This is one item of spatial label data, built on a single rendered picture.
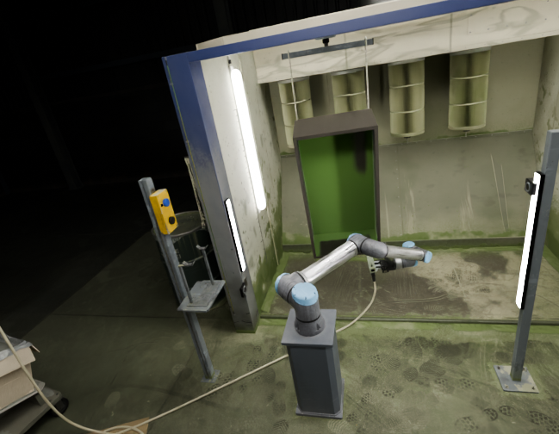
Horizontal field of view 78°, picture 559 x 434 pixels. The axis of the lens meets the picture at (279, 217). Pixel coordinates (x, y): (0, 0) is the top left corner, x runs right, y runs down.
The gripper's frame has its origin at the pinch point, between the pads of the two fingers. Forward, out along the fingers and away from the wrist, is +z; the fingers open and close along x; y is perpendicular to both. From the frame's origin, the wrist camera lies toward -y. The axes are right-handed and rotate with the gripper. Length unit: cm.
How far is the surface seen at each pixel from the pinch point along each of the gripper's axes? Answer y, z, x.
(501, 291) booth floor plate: 55, -107, 10
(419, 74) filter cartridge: -120, -78, 122
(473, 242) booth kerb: 51, -112, 82
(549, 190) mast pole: -82, -87, -71
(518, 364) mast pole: 37, -77, -77
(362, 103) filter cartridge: -104, -23, 130
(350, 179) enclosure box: -58, 3, 50
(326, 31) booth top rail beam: -176, 6, -18
